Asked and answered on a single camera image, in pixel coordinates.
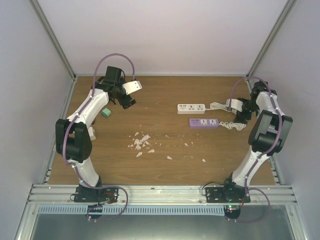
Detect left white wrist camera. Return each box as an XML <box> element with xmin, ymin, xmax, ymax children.
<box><xmin>122</xmin><ymin>80</ymin><xmax>143</xmax><ymax>95</ymax></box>

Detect aluminium corner post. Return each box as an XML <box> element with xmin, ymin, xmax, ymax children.
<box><xmin>30</xmin><ymin>0</ymin><xmax>77</xmax><ymax>81</ymax></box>
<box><xmin>246</xmin><ymin>0</ymin><xmax>297</xmax><ymax>77</ymax></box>

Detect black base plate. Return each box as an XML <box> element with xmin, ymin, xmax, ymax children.
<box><xmin>202</xmin><ymin>185</ymin><xmax>251</xmax><ymax>204</ymax></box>
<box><xmin>70</xmin><ymin>185</ymin><xmax>119</xmax><ymax>204</ymax></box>

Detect purple power strip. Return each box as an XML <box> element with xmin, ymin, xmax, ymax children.
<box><xmin>189</xmin><ymin>118</ymin><xmax>219</xmax><ymax>129</ymax></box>

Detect white cartoon cube adapter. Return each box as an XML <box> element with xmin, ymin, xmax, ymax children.
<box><xmin>88</xmin><ymin>126</ymin><xmax>96</xmax><ymax>141</ymax></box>

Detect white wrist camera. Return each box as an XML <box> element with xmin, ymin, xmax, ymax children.
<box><xmin>122</xmin><ymin>80</ymin><xmax>143</xmax><ymax>95</ymax></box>
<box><xmin>225</xmin><ymin>98</ymin><xmax>243</xmax><ymax>113</ymax></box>

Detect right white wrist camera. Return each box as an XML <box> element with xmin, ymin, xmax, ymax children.
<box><xmin>225</xmin><ymin>98</ymin><xmax>243</xmax><ymax>113</ymax></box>

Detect right aluminium corner post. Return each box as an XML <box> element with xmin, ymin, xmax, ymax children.
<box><xmin>246</xmin><ymin>0</ymin><xmax>297</xmax><ymax>77</ymax></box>

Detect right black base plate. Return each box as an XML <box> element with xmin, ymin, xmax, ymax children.
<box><xmin>202</xmin><ymin>185</ymin><xmax>251</xmax><ymax>204</ymax></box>

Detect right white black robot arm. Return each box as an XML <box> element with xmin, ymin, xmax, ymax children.
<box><xmin>221</xmin><ymin>76</ymin><xmax>293</xmax><ymax>203</ymax></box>

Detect grey slotted cable duct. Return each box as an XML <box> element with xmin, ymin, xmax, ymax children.
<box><xmin>38</xmin><ymin>204</ymin><xmax>225</xmax><ymax>216</ymax></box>

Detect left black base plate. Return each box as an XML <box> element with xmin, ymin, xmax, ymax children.
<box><xmin>70</xmin><ymin>185</ymin><xmax>119</xmax><ymax>204</ymax></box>

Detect green cube adapter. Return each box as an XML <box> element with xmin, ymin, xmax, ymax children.
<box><xmin>100</xmin><ymin>108</ymin><xmax>112</xmax><ymax>118</ymax></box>

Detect left aluminium corner post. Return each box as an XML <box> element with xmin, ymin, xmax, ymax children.
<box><xmin>30</xmin><ymin>0</ymin><xmax>77</xmax><ymax>81</ymax></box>

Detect white USB power strip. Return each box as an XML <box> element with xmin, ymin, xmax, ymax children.
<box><xmin>177</xmin><ymin>103</ymin><xmax>206</xmax><ymax>115</ymax></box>

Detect aluminium front rail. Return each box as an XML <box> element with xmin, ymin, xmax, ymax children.
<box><xmin>27</xmin><ymin>184</ymin><xmax>298</xmax><ymax>206</ymax></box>

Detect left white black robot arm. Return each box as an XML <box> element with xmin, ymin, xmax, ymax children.
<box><xmin>55</xmin><ymin>66</ymin><xmax>142</xmax><ymax>202</ymax></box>

